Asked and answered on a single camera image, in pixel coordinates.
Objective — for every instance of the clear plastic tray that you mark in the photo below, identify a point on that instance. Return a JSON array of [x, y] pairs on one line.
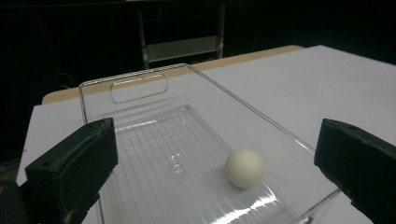
[[174, 140]]

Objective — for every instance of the white metal frame shelf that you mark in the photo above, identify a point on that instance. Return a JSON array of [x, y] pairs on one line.
[[182, 48]]

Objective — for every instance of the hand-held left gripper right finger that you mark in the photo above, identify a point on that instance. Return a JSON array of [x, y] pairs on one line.
[[361, 165]]

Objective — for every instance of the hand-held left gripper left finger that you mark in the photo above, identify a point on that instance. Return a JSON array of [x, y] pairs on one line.
[[71, 168]]

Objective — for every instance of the white ball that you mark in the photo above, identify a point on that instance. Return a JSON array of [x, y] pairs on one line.
[[245, 168]]

